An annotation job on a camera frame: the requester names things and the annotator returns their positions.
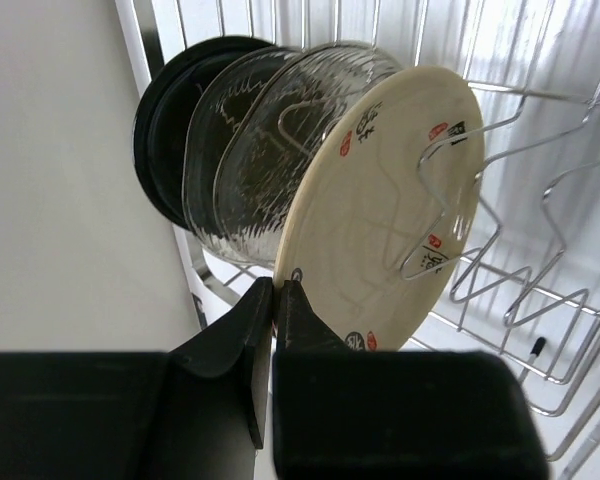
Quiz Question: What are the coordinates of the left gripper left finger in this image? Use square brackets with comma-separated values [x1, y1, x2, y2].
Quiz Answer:
[0, 278, 272, 479]

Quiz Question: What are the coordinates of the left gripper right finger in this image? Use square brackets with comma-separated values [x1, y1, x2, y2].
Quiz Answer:
[272, 281, 550, 479]

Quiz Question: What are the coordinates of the cream patterned round plate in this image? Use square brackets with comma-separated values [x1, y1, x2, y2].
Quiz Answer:
[273, 66, 485, 352]

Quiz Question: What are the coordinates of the clear glass plate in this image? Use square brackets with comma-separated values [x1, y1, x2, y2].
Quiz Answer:
[213, 42, 402, 267]
[182, 46, 301, 263]

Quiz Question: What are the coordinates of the black round plate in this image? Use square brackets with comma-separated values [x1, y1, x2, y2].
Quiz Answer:
[132, 35, 273, 229]

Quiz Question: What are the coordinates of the chrome wire dish rack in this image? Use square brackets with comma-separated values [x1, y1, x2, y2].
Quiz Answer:
[116, 1, 600, 479]

